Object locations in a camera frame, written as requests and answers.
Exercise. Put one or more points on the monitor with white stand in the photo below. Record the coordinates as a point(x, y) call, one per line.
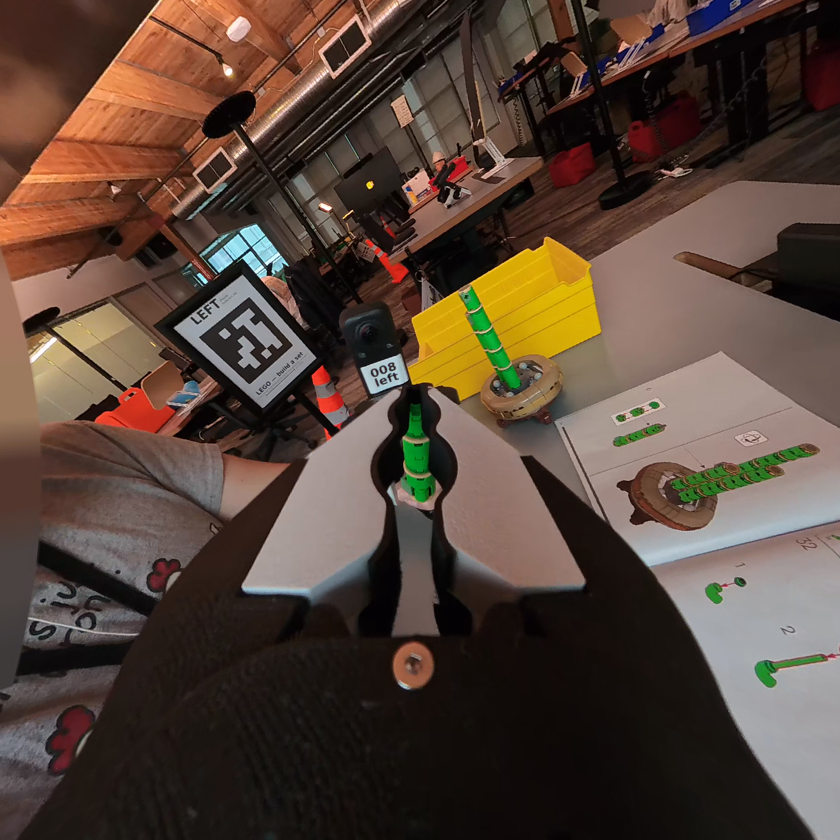
point(497, 159)

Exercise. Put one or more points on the white hanging card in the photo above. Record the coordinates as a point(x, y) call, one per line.
point(428, 292)

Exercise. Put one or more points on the grey work table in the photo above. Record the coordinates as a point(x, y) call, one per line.
point(472, 203)

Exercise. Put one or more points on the white vent grille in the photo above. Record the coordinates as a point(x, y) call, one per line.
point(213, 169)
point(344, 46)

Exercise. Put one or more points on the short green toy bamboo stalk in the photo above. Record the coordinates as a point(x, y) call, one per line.
point(415, 453)

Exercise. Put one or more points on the long wooden workbench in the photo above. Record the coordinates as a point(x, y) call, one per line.
point(715, 40)

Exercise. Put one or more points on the black charger box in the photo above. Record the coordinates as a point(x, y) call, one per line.
point(810, 249)

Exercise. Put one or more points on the silver air duct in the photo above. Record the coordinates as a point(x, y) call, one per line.
point(275, 128)

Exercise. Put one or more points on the black floor pole with base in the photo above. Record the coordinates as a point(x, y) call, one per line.
point(627, 193)

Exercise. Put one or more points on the long green toy bamboo stalk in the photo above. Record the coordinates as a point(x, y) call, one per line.
point(487, 338)

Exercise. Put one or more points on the black display screen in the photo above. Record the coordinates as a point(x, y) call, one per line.
point(367, 180)

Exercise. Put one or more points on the orange chair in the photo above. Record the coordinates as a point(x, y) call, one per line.
point(131, 413)

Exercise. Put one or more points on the white track spotlight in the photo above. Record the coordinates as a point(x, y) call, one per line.
point(227, 69)

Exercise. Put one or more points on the person's grey printed shirt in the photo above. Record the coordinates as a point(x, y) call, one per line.
point(98, 499)

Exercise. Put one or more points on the white instruction booklet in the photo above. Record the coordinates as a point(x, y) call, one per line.
point(722, 394)

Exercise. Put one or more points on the white ceiling device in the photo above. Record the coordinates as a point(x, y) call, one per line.
point(238, 29)

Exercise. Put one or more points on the small black robot arm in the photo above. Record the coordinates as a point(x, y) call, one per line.
point(449, 190)

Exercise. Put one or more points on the yellow plastic bin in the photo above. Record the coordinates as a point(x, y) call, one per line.
point(531, 315)

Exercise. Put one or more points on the large blue bin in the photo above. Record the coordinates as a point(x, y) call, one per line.
point(741, 16)

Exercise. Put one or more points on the white hard hat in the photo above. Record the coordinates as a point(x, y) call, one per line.
point(439, 157)

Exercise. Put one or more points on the grey desk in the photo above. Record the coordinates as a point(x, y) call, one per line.
point(656, 315)

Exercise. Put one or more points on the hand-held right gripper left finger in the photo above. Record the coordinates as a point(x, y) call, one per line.
point(315, 525)

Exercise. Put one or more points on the black framed marker sign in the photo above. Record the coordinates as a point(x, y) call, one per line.
point(249, 341)

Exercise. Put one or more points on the tan toy brick pot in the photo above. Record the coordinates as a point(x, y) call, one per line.
point(508, 401)

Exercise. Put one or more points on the person's left forearm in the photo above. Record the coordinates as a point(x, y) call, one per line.
point(253, 485)

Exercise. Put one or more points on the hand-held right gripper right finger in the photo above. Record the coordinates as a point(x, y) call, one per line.
point(512, 525)

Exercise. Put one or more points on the orange traffic cone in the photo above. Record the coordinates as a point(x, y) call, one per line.
point(387, 262)
point(328, 400)

